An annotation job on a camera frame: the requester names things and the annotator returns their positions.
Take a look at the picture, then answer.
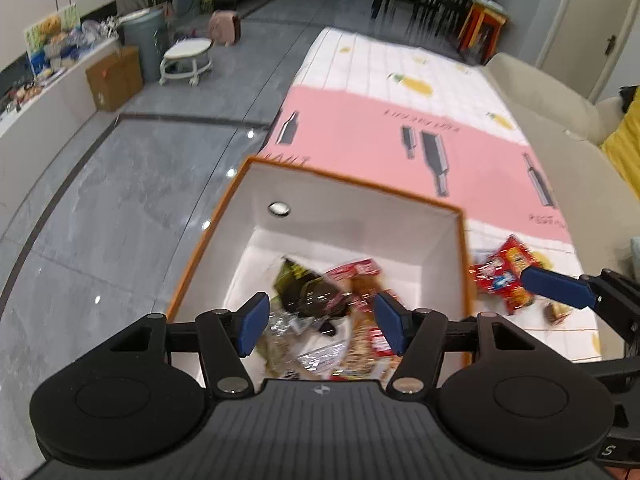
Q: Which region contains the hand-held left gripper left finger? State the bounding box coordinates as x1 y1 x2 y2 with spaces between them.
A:
107 292 271 401

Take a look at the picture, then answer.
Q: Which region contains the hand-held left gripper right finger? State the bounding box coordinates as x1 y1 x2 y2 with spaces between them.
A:
374 292 538 401

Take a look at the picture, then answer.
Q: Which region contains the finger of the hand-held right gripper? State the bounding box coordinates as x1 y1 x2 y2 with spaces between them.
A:
520 266 640 343

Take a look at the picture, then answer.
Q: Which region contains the small red yellow snack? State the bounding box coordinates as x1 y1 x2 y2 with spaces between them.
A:
544 300 574 326

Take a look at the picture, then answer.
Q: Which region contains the clear peanut snack packet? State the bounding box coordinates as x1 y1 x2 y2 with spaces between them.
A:
345 280 403 378

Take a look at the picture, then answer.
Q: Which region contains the mixed nuts packet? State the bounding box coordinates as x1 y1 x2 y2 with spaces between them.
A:
257 310 351 381

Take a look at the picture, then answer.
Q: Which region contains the large red snack bag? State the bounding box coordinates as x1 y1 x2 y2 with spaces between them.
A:
470 235 545 317

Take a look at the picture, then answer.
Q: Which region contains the dark seeds packet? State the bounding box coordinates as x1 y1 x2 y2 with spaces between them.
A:
274 257 348 322

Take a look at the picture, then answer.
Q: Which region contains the small red snack packet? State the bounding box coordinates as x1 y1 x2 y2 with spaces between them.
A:
325 259 382 282

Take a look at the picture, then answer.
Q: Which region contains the orange box with white inside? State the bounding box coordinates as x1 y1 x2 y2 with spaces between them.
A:
165 156 473 378

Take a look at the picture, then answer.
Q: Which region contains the yellow cushion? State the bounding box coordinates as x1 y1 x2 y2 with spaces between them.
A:
600 105 640 185

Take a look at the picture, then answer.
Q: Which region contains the beige sofa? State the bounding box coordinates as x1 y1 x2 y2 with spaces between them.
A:
481 52 640 273

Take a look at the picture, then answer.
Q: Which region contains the pink white printed tablecloth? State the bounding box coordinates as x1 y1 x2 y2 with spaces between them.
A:
259 27 601 367

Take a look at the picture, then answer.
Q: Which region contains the white door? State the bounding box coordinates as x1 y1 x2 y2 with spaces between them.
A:
540 0 640 106

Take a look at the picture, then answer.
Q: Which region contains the orange stool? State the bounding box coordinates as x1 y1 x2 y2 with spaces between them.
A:
457 0 509 64

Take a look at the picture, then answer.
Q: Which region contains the white round rolling stool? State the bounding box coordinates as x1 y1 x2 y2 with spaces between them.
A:
160 37 215 87

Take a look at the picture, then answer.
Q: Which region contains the brown cardboard box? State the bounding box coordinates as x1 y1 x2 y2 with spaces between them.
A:
85 46 145 112

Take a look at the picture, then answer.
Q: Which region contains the grey trash bin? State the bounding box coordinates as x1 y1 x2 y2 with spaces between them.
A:
120 7 168 84

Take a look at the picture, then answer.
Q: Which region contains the white television cabinet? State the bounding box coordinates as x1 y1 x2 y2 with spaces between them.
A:
0 35 125 137

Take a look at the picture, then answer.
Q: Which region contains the clutter pile on cabinet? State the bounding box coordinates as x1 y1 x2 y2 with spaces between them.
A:
80 17 121 48

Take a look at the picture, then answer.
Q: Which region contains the picture with yellow toys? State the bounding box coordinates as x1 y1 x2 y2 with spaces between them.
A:
24 4 83 75

